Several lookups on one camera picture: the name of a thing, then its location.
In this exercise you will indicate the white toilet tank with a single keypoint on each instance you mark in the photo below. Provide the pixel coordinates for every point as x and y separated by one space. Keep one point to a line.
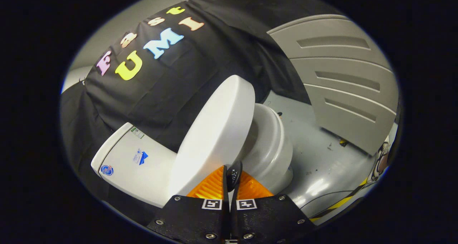
143 176

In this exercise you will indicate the black backdrop cloth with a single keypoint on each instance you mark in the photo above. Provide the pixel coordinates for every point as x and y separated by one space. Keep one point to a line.
179 86

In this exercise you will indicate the yellow black floor tape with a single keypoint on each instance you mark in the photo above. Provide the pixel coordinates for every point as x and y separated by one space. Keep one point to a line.
340 202

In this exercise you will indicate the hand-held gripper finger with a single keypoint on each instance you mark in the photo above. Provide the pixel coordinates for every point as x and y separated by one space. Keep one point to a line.
225 188
234 176

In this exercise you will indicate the white toilet seat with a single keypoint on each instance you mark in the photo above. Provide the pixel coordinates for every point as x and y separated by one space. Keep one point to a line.
272 129

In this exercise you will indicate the white grooved panel unit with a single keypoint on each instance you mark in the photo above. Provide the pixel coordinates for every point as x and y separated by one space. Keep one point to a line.
343 93

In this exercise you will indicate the printed board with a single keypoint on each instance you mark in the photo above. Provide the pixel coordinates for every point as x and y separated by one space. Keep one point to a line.
382 161

